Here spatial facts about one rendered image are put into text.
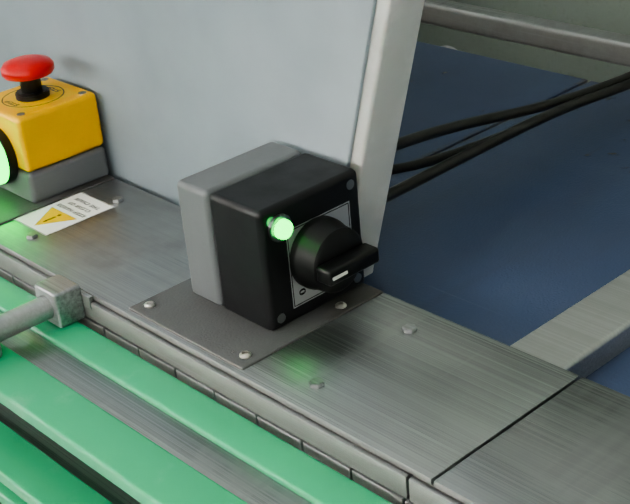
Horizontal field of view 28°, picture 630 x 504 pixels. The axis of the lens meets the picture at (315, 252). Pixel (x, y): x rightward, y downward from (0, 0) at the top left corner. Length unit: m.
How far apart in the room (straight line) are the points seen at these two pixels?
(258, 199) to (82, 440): 0.17
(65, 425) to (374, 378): 0.18
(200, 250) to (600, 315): 0.24
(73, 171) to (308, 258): 0.30
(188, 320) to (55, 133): 0.25
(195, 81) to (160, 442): 0.28
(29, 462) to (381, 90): 0.33
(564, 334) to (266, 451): 0.19
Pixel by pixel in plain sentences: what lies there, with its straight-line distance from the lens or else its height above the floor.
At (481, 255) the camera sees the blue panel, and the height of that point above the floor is 0.65.
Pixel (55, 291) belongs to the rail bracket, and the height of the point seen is 0.90.
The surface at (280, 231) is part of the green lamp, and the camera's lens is 0.72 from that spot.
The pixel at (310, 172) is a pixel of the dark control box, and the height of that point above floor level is 0.78.
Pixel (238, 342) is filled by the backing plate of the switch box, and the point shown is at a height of 0.86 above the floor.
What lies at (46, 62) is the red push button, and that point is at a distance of 0.97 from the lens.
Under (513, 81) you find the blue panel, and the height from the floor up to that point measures 0.37.
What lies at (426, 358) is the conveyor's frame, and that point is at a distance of 0.71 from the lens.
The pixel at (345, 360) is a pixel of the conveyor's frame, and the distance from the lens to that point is 0.72.
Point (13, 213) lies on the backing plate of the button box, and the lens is 0.96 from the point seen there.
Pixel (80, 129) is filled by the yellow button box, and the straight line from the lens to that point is 0.98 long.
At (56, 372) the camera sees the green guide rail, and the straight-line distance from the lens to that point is 0.79.
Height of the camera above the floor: 1.23
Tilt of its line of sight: 35 degrees down
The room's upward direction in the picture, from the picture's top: 117 degrees counter-clockwise
